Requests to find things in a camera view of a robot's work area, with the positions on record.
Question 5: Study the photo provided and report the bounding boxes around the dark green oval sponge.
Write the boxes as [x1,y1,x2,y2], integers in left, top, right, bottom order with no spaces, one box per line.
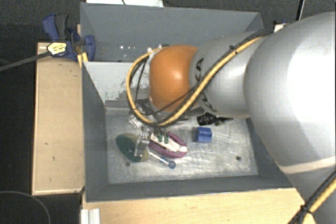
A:
[115,133,151,163]

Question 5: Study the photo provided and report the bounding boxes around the small tool with blue ring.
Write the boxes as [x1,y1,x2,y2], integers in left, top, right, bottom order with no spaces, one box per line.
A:
[149,152,177,169]

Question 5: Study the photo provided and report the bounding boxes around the pale wood flat board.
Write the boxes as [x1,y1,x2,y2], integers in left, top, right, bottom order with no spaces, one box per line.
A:
[31,41,86,196]

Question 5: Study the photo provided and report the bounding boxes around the black cylinder on white bracket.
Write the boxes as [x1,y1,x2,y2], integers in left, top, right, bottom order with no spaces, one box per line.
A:
[197,113,234,126]

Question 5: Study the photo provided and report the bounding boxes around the purple ring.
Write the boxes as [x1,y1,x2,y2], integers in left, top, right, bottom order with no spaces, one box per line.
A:
[148,132,188,159]

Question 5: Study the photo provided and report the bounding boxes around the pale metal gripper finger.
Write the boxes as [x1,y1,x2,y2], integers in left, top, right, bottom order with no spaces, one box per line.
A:
[140,132,150,153]
[134,137,143,158]

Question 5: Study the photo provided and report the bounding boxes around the clear glass thing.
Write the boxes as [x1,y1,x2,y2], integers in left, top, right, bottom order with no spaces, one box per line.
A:
[128,114,144,130]

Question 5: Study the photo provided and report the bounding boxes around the blue block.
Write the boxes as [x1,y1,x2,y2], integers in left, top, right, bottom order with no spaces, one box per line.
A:
[192,126,213,143]

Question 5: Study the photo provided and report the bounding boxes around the grey metal bin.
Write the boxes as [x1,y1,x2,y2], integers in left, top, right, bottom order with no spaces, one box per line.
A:
[79,2,299,203]

